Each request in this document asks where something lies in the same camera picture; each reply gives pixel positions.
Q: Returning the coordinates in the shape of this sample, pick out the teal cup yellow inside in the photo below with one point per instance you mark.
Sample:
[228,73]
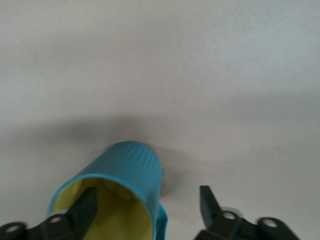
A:
[130,165]

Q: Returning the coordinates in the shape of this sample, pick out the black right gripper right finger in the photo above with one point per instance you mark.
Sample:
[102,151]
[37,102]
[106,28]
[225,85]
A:
[225,225]

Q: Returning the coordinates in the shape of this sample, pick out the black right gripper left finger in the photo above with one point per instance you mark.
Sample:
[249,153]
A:
[75,222]

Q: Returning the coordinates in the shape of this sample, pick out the brown table cover sheet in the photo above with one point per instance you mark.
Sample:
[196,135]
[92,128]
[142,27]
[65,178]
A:
[160,75]

